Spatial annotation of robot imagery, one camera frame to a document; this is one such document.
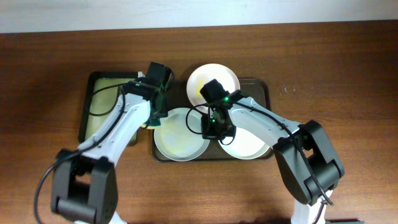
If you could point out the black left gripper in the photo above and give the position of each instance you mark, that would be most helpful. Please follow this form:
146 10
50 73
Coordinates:
165 112

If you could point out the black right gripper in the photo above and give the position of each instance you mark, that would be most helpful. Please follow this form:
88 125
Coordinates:
208 132

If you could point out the green and yellow sponge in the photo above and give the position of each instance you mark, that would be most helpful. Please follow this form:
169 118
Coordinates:
150 126

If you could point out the pale green plate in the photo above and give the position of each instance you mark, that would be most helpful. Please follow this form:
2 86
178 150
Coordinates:
175 141

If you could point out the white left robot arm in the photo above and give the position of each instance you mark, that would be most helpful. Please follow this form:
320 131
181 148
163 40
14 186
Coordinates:
84 188

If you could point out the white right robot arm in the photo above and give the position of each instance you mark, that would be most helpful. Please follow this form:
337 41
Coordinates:
308 163

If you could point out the dark brown serving tray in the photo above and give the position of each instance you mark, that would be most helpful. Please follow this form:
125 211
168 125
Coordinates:
177 98

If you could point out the black soapy water tray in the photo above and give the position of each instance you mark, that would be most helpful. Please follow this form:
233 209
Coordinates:
101 102

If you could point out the cream white plate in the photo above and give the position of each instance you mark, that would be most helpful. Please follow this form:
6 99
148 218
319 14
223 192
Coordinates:
244 145

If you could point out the pink plate with yellow stain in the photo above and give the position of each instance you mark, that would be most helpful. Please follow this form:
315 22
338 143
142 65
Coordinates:
206 73

